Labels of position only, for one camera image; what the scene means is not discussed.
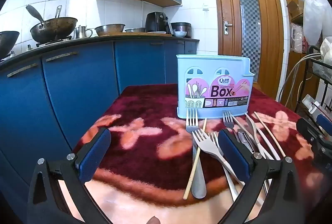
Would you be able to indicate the blue kitchen base cabinets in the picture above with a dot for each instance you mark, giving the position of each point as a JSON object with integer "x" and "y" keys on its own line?
{"x": 77, "y": 89}

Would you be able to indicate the wooden shelf unit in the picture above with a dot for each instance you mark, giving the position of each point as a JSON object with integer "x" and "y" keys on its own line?
{"x": 295, "y": 68}

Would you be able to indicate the steel pan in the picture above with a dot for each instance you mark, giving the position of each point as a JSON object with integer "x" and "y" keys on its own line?
{"x": 134, "y": 30}

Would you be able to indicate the white tray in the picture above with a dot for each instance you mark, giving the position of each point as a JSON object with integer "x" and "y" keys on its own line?
{"x": 158, "y": 32}

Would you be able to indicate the white light switch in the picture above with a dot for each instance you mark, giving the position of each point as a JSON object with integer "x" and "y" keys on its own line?
{"x": 206, "y": 7}

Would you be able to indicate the dark rice cooker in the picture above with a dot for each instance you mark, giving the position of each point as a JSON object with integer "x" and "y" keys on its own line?
{"x": 185, "y": 27}

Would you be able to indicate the white power strip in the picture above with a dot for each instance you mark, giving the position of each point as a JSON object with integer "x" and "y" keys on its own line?
{"x": 310, "y": 103}

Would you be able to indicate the light blue utensil holder box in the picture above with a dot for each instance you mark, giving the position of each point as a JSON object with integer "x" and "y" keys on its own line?
{"x": 207, "y": 68}

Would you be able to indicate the dark wok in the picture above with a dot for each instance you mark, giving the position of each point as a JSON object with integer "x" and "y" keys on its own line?
{"x": 51, "y": 29}

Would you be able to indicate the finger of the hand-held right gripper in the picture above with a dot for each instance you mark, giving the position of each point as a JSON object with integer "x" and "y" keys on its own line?
{"x": 325, "y": 123}
{"x": 311, "y": 133}

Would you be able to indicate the gas stove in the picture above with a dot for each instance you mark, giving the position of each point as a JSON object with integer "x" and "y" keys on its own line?
{"x": 54, "y": 41}

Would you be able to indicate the cardboard box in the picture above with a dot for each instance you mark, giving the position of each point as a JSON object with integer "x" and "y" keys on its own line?
{"x": 294, "y": 10}

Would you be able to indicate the white bags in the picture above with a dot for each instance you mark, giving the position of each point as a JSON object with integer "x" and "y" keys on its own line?
{"x": 327, "y": 50}

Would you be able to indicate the white plastic bag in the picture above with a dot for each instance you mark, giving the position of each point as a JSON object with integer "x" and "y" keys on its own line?
{"x": 312, "y": 19}

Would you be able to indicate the black air fryer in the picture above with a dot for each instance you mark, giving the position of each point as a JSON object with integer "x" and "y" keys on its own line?
{"x": 155, "y": 22}

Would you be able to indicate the white bowl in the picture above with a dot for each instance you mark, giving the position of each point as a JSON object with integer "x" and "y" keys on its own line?
{"x": 180, "y": 33}

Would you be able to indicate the steel kettle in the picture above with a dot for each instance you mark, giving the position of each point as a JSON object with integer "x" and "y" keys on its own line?
{"x": 80, "y": 32}

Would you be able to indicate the clear plastic bag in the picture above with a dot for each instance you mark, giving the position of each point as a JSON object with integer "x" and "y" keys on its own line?
{"x": 296, "y": 37}

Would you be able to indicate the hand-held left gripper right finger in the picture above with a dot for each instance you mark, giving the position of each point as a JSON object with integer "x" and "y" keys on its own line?
{"x": 233, "y": 154}

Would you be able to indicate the wooden door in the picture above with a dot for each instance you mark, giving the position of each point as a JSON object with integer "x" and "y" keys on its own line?
{"x": 225, "y": 63}

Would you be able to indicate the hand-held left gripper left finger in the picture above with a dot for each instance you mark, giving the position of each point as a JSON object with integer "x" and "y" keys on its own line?
{"x": 94, "y": 154}

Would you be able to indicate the black wok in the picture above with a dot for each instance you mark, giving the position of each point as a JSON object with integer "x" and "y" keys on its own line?
{"x": 7, "y": 42}

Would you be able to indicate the wooden chopstick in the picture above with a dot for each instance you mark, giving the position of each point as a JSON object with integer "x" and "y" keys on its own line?
{"x": 269, "y": 133}
{"x": 195, "y": 159}

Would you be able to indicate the red floral plush table cloth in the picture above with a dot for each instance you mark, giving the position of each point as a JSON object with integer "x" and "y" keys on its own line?
{"x": 145, "y": 151}

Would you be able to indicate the steel colander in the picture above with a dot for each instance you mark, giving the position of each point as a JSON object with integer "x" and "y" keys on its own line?
{"x": 109, "y": 29}

